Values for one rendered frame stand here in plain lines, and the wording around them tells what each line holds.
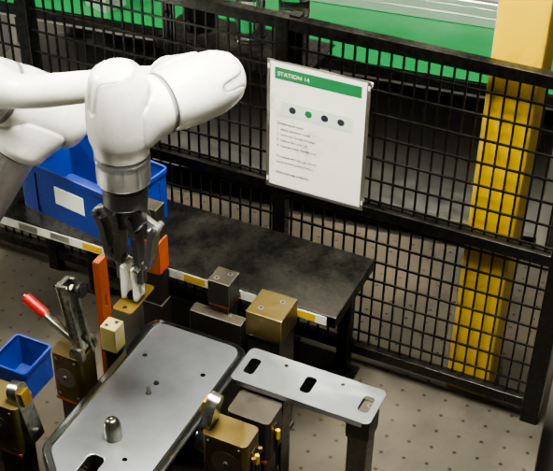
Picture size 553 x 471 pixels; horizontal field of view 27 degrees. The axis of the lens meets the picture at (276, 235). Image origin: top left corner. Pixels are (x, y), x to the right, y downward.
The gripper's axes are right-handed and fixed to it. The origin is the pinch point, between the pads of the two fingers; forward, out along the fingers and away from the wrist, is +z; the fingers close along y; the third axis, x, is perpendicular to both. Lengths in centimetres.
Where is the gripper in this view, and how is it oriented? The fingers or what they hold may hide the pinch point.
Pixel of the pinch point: (132, 279)
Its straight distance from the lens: 201.1
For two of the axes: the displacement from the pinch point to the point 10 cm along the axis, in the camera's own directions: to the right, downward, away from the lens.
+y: -9.1, -2.6, 3.4
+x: -4.2, 5.3, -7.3
